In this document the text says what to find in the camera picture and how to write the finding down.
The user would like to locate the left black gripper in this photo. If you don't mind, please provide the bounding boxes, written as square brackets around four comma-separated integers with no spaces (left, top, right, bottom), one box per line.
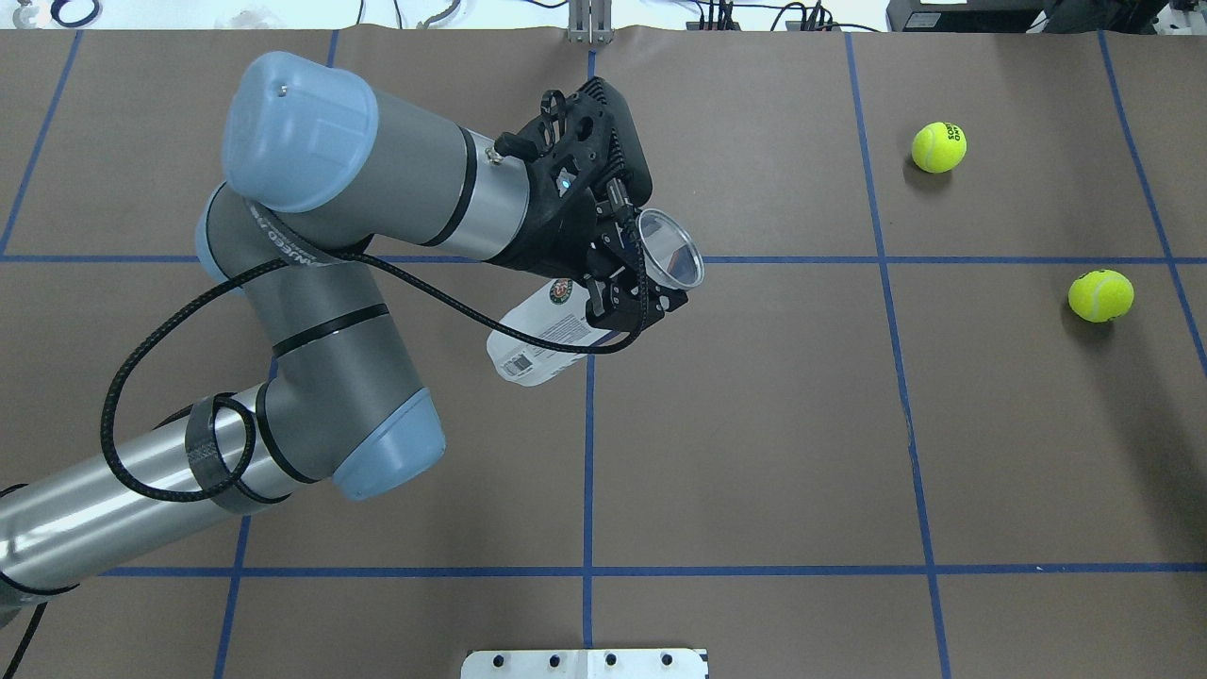
[494,87,688,334]

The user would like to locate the clear plastic tennis ball can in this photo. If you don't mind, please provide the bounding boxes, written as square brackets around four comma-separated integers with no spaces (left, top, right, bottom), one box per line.
[486,209,702,388]

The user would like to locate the Roland Garros yellow tennis ball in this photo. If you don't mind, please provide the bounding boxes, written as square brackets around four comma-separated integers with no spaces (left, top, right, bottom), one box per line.
[911,122,968,174]

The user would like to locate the Wilson yellow tennis ball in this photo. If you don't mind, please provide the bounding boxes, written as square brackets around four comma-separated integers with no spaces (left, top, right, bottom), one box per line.
[1067,268,1135,323]

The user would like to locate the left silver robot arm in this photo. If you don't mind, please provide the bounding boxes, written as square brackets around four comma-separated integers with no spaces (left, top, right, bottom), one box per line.
[2,52,702,624]

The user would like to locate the black box with label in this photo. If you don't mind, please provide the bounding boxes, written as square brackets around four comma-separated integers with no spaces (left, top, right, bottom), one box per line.
[885,1,1045,34]

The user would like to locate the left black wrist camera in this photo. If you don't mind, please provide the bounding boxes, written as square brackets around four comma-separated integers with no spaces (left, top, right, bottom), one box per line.
[579,75,653,207]

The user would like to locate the aluminium frame post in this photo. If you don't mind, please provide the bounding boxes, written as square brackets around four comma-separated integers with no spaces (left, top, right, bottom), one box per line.
[566,0,616,47]

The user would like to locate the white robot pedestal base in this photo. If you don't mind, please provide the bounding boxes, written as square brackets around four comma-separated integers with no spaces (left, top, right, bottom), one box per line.
[457,648,710,678]

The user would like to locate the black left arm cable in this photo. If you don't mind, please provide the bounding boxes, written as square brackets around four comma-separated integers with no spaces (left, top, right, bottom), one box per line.
[0,174,652,679]

